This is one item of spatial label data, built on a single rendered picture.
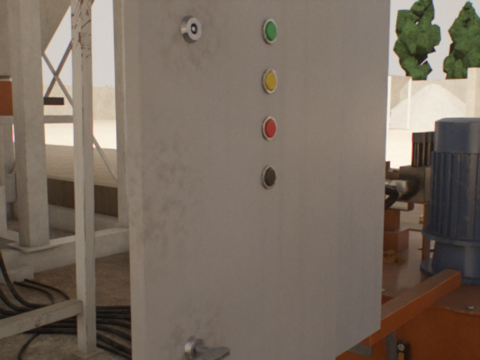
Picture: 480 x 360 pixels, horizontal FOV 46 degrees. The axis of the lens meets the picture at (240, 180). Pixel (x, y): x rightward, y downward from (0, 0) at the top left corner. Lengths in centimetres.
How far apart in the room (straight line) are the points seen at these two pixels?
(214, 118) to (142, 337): 24
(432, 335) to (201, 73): 100
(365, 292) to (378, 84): 36
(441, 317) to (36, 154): 299
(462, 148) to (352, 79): 67
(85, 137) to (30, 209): 158
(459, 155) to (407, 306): 47
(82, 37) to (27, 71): 153
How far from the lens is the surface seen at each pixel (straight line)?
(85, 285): 253
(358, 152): 96
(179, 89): 58
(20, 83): 388
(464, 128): 156
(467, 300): 147
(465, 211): 157
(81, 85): 238
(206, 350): 63
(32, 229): 394
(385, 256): 175
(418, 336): 146
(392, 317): 122
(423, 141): 176
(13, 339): 293
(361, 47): 97
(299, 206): 77
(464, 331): 142
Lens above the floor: 105
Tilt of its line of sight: 7 degrees down
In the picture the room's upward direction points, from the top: straight up
